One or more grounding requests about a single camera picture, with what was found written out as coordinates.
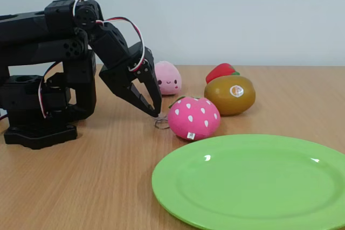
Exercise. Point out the red strawberry squishy toy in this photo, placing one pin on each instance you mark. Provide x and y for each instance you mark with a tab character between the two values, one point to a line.
219	71

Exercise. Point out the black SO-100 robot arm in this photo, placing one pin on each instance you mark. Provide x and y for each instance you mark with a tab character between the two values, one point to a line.
81	90

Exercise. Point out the brown kiwi toy with sticker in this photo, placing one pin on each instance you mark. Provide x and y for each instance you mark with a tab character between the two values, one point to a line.
229	100

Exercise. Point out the pink strawberry plush toy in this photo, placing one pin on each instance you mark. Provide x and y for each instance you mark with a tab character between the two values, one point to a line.
194	119

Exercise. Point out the green plastic plate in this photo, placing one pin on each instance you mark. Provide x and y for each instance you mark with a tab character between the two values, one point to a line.
250	184

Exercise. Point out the light pink peach plush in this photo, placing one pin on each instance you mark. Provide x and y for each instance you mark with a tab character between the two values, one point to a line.
169	79

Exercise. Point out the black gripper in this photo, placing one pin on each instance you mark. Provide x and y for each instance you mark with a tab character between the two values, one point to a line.
120	79

